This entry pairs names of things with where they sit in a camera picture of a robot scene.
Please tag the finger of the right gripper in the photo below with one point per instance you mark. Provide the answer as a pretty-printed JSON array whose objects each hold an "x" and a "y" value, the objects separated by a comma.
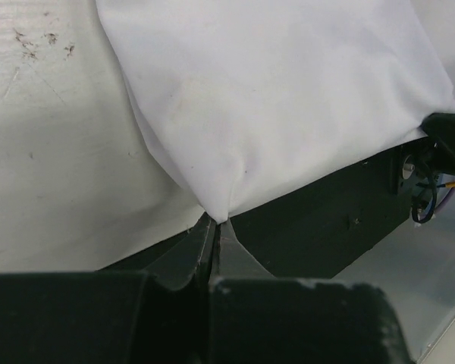
[{"x": 440, "y": 128}]

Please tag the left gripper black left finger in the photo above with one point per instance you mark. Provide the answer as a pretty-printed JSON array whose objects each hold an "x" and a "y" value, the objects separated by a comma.
[{"x": 148, "y": 315}]

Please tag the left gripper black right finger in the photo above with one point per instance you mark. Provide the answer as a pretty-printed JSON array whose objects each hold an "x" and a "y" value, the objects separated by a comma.
[{"x": 255, "y": 317}]

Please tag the white t shirt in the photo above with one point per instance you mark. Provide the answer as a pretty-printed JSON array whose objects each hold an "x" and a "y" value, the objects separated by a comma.
[{"x": 242, "y": 102}]

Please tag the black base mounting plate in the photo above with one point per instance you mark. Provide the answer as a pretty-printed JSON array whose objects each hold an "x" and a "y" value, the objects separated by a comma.
[{"x": 320, "y": 229}]

